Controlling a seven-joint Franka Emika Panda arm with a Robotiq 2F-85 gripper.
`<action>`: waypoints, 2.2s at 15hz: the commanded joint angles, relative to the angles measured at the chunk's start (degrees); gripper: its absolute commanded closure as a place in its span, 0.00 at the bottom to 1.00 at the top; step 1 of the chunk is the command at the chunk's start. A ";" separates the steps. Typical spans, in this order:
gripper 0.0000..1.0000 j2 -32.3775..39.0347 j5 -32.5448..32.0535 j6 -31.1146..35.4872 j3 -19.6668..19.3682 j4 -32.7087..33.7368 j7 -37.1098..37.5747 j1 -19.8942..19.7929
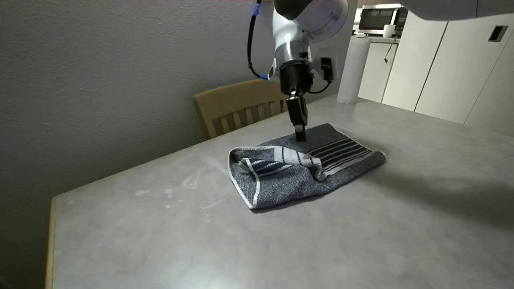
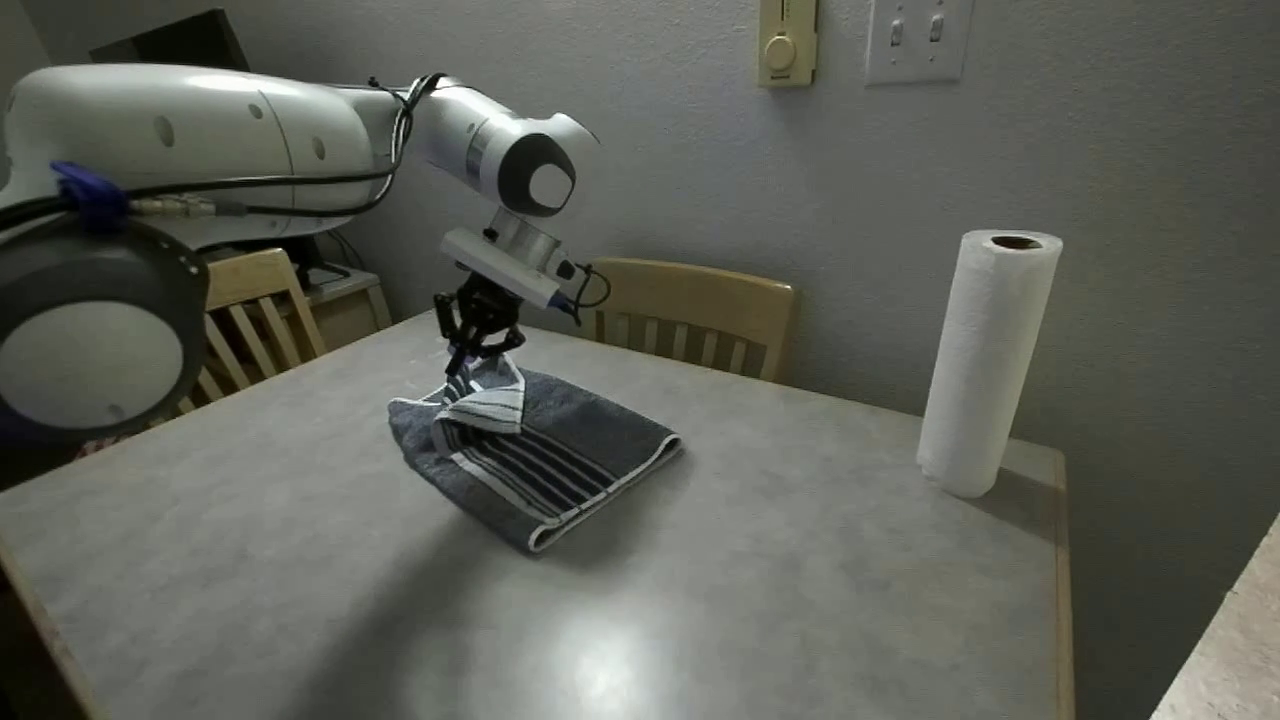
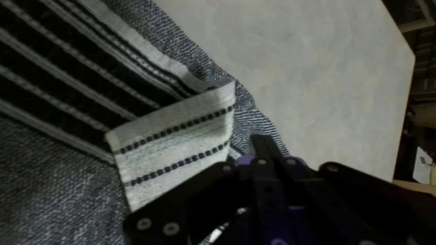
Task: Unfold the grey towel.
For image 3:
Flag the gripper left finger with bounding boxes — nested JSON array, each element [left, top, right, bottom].
[[123, 134, 287, 245]]

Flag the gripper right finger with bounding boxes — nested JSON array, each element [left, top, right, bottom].
[[264, 135, 436, 245]]

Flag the grey striped towel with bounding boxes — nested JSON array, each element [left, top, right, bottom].
[[0, 0, 290, 245]]

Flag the white box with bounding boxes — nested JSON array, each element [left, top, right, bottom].
[[413, 146, 434, 185]]

